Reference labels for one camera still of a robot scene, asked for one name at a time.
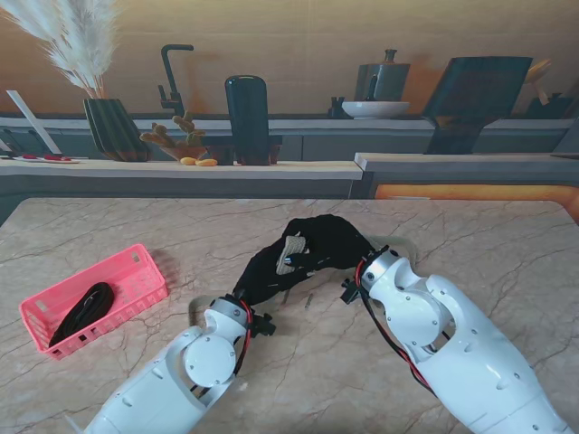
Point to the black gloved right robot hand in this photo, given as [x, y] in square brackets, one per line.
[339, 244]

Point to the pale grey braided belt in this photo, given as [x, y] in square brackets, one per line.
[402, 244]

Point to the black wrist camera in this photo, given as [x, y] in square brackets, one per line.
[350, 291]
[264, 325]

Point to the dark brown braided belt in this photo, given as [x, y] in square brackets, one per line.
[90, 307]

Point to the pink plastic storage basket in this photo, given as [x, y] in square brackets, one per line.
[135, 280]

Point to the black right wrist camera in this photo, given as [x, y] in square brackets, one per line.
[350, 291]

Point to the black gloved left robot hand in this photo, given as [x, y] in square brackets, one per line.
[262, 280]

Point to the printed kitchen scene backdrop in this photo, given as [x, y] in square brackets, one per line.
[289, 27]

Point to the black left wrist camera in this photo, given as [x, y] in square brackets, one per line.
[264, 325]

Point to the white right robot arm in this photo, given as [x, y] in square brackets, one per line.
[452, 330]

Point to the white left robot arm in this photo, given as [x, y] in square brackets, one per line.
[181, 375]

